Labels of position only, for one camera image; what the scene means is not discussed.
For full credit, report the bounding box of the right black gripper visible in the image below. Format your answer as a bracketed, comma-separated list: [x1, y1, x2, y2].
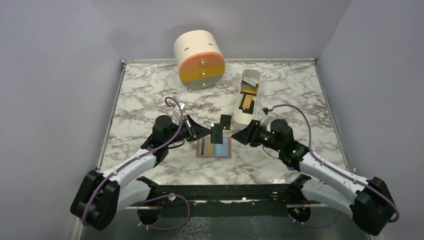
[231, 119, 283, 153]

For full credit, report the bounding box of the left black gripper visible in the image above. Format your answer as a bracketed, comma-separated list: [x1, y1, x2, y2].
[164, 115, 213, 146]

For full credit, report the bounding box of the gold credit card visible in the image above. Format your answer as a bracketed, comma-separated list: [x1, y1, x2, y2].
[198, 137, 214, 157]

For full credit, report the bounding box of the brown leather card holder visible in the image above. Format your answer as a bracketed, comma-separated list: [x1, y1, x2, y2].
[194, 137, 232, 158]

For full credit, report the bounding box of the dark credit card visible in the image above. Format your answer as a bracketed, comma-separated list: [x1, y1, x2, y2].
[210, 123, 224, 145]

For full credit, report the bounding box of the gold black striped card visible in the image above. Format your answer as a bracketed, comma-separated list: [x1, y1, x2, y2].
[239, 93, 256, 115]

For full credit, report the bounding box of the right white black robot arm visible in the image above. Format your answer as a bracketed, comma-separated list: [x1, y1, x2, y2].
[231, 119, 396, 236]

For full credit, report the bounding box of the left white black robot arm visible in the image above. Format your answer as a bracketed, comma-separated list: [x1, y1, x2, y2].
[70, 115, 211, 231]

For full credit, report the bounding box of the cards stack in tray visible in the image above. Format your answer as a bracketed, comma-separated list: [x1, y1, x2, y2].
[240, 72, 261, 96]

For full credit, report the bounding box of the long white oval tray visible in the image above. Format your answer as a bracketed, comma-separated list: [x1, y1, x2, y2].
[233, 69, 262, 130]

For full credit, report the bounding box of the round drawer cabinet orange yellow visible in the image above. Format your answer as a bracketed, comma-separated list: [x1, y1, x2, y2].
[173, 30, 226, 90]

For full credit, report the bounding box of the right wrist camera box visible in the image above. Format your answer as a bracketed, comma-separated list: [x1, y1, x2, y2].
[260, 114, 276, 127]

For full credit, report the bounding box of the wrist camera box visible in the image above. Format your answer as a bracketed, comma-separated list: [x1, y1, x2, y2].
[172, 102, 185, 121]
[260, 114, 276, 127]

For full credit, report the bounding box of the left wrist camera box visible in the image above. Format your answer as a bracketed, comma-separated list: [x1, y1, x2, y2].
[172, 102, 185, 121]

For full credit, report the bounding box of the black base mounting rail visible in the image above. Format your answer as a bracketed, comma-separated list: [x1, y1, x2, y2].
[134, 183, 309, 218]

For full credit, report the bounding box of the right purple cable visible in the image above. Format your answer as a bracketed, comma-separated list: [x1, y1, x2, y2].
[261, 104, 401, 229]

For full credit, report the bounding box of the purple cable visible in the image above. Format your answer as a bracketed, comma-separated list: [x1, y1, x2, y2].
[81, 96, 192, 231]
[261, 104, 401, 229]

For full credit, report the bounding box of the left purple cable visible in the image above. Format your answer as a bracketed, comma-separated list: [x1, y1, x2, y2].
[81, 96, 192, 231]

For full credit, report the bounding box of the aluminium table frame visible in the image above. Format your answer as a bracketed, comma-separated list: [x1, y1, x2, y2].
[69, 58, 382, 240]

